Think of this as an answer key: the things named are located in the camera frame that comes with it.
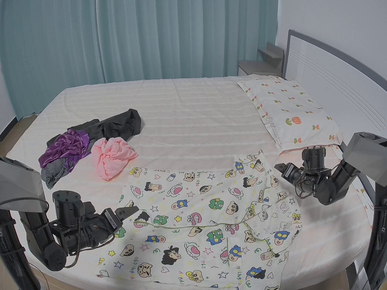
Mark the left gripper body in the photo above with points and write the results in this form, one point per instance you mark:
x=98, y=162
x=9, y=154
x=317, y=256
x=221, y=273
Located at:
x=104, y=225

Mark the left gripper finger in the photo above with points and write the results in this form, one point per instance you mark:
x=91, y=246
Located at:
x=127, y=213

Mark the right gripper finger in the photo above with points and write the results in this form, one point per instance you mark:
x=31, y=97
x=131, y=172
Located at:
x=280, y=167

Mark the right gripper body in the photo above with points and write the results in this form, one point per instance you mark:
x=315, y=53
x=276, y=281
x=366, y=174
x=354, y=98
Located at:
x=293, y=174

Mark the white printed pyjama top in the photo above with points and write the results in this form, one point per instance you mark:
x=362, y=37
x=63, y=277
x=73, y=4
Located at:
x=196, y=222

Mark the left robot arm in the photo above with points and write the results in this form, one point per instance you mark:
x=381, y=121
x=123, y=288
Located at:
x=66, y=207

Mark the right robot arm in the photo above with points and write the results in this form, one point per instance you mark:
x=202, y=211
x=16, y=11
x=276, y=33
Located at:
x=335, y=186

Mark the bed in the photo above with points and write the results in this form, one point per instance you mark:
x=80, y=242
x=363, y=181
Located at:
x=187, y=116

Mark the pink garment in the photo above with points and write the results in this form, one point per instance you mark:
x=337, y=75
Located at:
x=112, y=159

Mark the white printed pillow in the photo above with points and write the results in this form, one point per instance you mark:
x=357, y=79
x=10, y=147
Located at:
x=290, y=110

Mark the dark grey garment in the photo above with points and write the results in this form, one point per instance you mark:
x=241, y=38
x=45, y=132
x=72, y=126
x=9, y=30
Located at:
x=53, y=175

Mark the purple garment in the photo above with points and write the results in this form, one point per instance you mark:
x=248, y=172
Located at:
x=65, y=146

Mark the black garment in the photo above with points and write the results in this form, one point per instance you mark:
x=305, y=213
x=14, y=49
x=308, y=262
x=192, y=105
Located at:
x=121, y=124

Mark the grey bedside table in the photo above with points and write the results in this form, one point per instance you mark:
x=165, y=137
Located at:
x=257, y=66

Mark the blue-green curtain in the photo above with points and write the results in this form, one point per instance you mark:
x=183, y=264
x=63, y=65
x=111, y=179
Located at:
x=187, y=29
x=51, y=47

